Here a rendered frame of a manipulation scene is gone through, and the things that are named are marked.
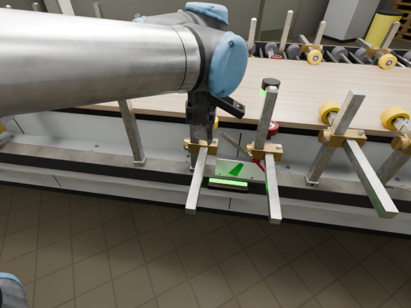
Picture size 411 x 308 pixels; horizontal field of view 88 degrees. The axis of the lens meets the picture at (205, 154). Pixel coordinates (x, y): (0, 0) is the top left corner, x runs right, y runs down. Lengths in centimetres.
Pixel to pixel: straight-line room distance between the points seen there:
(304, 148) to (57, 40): 107
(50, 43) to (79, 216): 169
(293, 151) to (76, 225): 151
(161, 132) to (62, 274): 106
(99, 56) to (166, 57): 7
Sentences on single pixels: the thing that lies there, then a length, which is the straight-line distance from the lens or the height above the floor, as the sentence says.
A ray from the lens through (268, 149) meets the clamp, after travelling 85.
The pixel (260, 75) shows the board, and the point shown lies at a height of 90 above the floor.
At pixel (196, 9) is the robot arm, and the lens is 50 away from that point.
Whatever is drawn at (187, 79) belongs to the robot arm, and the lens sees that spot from 30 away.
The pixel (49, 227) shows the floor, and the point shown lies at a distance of 192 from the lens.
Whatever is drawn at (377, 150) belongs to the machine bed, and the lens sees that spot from 128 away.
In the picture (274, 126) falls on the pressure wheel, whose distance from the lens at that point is 91.
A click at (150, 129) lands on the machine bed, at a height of 75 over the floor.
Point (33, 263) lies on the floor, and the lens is 182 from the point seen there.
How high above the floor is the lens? 140
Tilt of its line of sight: 42 degrees down
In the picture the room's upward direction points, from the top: 1 degrees clockwise
